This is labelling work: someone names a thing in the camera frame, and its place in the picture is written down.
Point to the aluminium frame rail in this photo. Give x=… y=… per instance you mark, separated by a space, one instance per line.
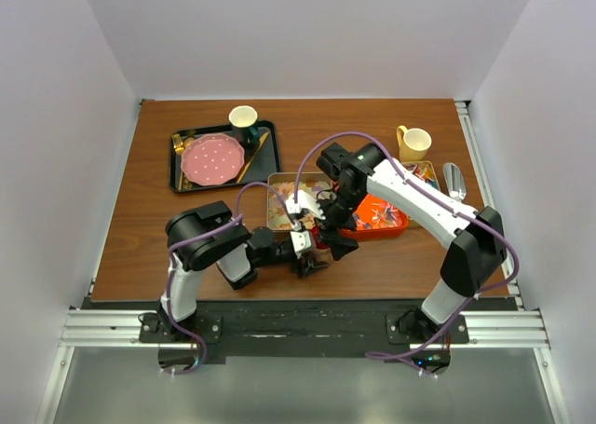
x=485 y=329

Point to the black rectangular tray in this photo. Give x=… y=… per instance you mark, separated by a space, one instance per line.
x=266 y=162

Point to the gold fork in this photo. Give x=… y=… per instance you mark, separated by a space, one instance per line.
x=177 y=141

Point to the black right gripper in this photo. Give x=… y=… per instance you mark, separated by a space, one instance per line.
x=339 y=246

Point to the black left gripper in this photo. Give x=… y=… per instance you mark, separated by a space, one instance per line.
x=308 y=265

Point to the dark green white mug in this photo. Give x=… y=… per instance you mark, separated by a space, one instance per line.
x=243 y=120

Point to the clear glass jar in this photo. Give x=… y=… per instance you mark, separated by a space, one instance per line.
x=323 y=255

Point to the orange tin of lollipops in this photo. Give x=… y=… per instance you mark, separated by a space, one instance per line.
x=376 y=218

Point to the pink polka dot plate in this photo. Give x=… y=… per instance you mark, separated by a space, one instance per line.
x=212 y=159

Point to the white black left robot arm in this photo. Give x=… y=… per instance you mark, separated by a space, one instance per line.
x=211 y=236

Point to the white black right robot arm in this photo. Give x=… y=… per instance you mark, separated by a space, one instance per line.
x=470 y=237

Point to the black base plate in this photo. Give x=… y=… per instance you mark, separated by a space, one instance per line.
x=337 y=328

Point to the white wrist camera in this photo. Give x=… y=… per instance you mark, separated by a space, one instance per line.
x=302 y=242
x=301 y=203

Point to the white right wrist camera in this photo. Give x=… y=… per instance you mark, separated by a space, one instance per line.
x=301 y=203

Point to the gold tin of lollipops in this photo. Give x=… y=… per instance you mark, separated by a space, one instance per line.
x=424 y=171

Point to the red jar lid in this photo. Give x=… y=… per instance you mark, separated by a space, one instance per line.
x=320 y=244

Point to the yellow mug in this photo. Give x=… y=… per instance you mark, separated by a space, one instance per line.
x=413 y=143

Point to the gold knife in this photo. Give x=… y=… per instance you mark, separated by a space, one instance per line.
x=262 y=140

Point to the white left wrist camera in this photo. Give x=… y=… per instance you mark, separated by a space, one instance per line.
x=302 y=242

